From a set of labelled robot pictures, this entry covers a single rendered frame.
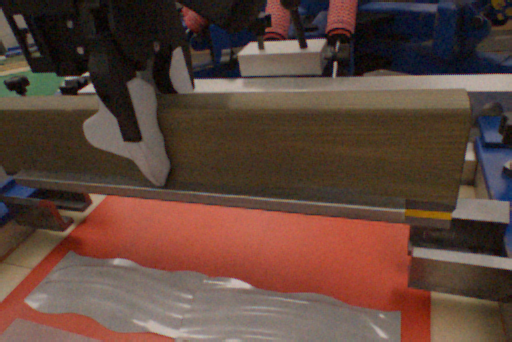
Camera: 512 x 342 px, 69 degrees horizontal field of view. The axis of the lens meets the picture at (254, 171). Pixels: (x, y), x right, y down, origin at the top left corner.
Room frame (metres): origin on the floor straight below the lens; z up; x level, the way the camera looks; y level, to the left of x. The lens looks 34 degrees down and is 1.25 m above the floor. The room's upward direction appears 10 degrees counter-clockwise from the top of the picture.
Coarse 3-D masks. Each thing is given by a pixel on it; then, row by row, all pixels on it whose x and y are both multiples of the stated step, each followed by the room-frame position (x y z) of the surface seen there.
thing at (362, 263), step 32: (256, 224) 0.32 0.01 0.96; (288, 224) 0.31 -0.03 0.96; (320, 224) 0.30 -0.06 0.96; (352, 224) 0.29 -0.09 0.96; (384, 224) 0.29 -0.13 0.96; (224, 256) 0.28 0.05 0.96; (256, 256) 0.27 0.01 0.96; (288, 256) 0.26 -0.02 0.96; (320, 256) 0.26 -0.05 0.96; (352, 256) 0.25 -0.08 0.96; (384, 256) 0.24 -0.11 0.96; (288, 288) 0.23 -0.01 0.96; (320, 288) 0.22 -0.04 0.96; (352, 288) 0.21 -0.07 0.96; (384, 288) 0.21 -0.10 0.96; (416, 320) 0.17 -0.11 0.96
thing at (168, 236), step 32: (96, 224) 0.37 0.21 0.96; (128, 224) 0.36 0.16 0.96; (160, 224) 0.35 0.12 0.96; (192, 224) 0.34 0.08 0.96; (224, 224) 0.33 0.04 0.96; (96, 256) 0.31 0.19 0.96; (128, 256) 0.30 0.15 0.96; (160, 256) 0.30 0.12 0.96; (192, 256) 0.29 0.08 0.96; (32, 288) 0.28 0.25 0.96; (0, 320) 0.25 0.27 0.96; (32, 320) 0.24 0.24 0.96; (64, 320) 0.23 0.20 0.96
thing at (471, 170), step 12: (468, 144) 0.36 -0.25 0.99; (468, 156) 0.33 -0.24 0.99; (468, 168) 0.33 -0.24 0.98; (480, 168) 0.31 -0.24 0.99; (468, 180) 0.32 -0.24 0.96; (480, 180) 0.30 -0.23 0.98; (480, 192) 0.29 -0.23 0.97; (0, 228) 0.35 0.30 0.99; (12, 228) 0.36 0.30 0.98; (24, 228) 0.37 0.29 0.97; (36, 228) 0.38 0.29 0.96; (0, 240) 0.34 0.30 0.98; (12, 240) 0.35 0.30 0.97; (24, 240) 0.36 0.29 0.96; (0, 252) 0.34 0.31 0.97; (12, 252) 0.34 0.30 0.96; (504, 312) 0.16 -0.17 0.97; (504, 324) 0.16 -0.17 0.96
